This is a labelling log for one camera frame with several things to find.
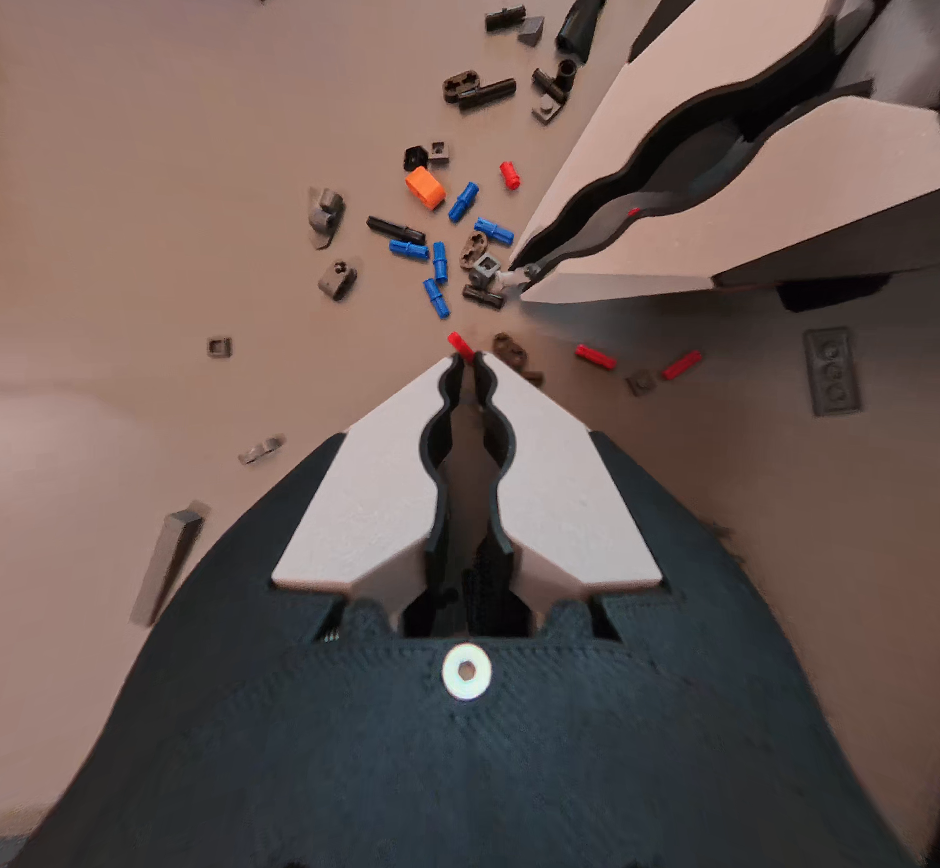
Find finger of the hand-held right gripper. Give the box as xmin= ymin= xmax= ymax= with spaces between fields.
xmin=518 ymin=95 xmax=940 ymax=305
xmin=509 ymin=0 xmax=864 ymax=270

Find orange lego piece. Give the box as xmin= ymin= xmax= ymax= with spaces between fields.
xmin=404 ymin=166 xmax=447 ymax=212

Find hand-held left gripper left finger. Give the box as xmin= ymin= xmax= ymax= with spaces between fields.
xmin=270 ymin=354 xmax=465 ymax=600

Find dark grey three-stud lego plate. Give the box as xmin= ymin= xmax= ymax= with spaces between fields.
xmin=802 ymin=327 xmax=862 ymax=418

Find long grey lego bar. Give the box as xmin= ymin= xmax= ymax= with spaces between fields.
xmin=129 ymin=499 xmax=212 ymax=628

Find small lego pieces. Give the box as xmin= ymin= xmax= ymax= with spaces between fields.
xmin=206 ymin=0 xmax=704 ymax=467

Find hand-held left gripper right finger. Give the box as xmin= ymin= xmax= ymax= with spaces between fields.
xmin=472 ymin=351 xmax=665 ymax=613

